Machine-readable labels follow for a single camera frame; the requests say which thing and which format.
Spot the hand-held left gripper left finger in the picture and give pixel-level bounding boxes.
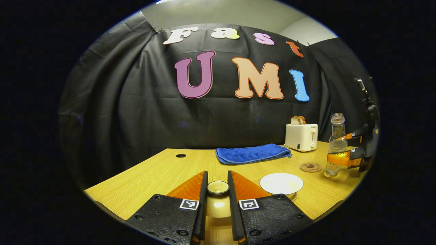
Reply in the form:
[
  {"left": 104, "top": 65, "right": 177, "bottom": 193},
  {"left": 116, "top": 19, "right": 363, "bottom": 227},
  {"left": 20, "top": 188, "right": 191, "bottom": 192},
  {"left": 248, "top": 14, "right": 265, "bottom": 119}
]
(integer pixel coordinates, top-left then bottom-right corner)
[{"left": 126, "top": 171, "right": 209, "bottom": 245}]

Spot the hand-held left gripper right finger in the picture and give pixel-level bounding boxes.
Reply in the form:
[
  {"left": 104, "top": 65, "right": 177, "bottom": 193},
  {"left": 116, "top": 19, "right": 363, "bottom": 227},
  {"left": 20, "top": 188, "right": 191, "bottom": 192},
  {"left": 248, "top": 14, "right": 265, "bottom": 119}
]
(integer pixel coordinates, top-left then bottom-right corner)
[{"left": 227, "top": 170, "right": 313, "bottom": 245}]

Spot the clear water bottle yellow label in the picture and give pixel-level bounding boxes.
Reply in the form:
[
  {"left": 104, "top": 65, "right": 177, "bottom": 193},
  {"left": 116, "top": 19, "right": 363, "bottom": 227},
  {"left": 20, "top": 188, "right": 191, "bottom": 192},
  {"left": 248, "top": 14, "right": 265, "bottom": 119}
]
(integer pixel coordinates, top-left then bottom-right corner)
[{"left": 324, "top": 113, "right": 348, "bottom": 178}]

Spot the yellow teacup lid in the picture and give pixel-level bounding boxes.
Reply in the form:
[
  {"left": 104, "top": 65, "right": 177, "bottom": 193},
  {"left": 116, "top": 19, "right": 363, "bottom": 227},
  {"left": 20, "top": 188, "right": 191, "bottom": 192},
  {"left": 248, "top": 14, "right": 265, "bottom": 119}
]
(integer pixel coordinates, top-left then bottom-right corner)
[{"left": 204, "top": 181, "right": 233, "bottom": 218}]

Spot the round brown coaster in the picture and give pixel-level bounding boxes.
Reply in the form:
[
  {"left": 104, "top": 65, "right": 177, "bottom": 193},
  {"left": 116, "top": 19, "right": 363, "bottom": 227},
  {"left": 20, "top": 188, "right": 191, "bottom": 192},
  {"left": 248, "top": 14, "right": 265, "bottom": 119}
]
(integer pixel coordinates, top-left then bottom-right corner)
[{"left": 300, "top": 162, "right": 322, "bottom": 173}]

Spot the white yellow teacup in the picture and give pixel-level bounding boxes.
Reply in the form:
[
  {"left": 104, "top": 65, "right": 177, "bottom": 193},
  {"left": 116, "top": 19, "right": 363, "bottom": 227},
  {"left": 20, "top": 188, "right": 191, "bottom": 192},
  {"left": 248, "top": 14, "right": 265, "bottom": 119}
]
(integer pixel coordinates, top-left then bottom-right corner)
[{"left": 260, "top": 173, "right": 304, "bottom": 198}]

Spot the white toaster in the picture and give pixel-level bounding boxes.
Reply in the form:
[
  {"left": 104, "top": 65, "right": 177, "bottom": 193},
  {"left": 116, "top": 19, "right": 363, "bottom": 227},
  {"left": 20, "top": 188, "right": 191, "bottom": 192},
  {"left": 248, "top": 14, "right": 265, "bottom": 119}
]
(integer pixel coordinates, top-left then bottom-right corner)
[{"left": 284, "top": 124, "right": 318, "bottom": 152}]

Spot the blue folded towel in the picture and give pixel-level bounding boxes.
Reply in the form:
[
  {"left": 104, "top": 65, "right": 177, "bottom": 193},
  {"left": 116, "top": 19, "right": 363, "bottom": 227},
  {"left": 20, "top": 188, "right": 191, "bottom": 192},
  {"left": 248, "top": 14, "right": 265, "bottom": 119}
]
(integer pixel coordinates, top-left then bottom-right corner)
[{"left": 215, "top": 143, "right": 293, "bottom": 165}]

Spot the black backdrop cloth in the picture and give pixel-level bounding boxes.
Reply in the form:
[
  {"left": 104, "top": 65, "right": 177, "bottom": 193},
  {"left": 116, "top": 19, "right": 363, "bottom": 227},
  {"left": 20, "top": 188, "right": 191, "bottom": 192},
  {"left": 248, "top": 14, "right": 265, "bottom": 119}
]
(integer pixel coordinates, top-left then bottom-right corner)
[{"left": 58, "top": 10, "right": 378, "bottom": 189}]

